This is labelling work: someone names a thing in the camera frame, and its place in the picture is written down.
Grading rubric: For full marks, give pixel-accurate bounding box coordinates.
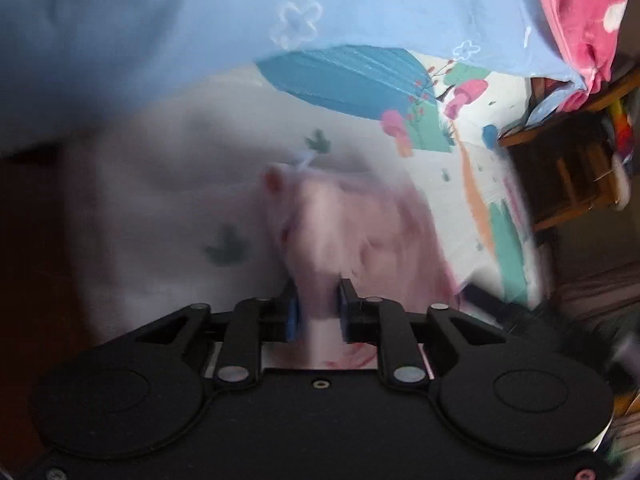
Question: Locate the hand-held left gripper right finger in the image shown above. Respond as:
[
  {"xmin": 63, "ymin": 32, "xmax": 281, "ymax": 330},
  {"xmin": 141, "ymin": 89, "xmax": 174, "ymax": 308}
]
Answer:
[{"xmin": 338, "ymin": 277, "xmax": 506, "ymax": 390}]

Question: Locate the wooden chair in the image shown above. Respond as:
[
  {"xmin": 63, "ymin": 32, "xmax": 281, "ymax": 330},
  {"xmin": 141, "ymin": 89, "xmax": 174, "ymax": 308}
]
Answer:
[{"xmin": 497, "ymin": 72, "xmax": 636, "ymax": 233}]

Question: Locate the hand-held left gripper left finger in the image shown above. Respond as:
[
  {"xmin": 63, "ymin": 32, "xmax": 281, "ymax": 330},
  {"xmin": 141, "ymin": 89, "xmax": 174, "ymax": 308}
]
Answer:
[{"xmin": 135, "ymin": 277, "xmax": 302, "ymax": 390}]

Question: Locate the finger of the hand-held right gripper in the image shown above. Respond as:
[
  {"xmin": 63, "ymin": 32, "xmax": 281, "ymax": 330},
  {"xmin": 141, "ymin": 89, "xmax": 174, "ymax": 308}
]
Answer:
[{"xmin": 460, "ymin": 282, "xmax": 531, "ymax": 333}]

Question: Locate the cartoon animal play mat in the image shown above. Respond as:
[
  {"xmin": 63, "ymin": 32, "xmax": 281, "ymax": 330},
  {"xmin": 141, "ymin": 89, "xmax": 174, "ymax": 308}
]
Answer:
[{"xmin": 55, "ymin": 45, "xmax": 546, "ymax": 356}]

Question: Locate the pink and blue printed quilt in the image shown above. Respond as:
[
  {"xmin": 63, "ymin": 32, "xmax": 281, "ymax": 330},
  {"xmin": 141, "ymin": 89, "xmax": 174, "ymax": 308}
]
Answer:
[{"xmin": 0, "ymin": 0, "xmax": 633, "ymax": 161}]

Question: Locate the pink printed garment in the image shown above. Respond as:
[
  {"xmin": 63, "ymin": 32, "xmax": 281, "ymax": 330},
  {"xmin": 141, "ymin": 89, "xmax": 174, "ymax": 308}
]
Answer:
[{"xmin": 260, "ymin": 162, "xmax": 466, "ymax": 371}]

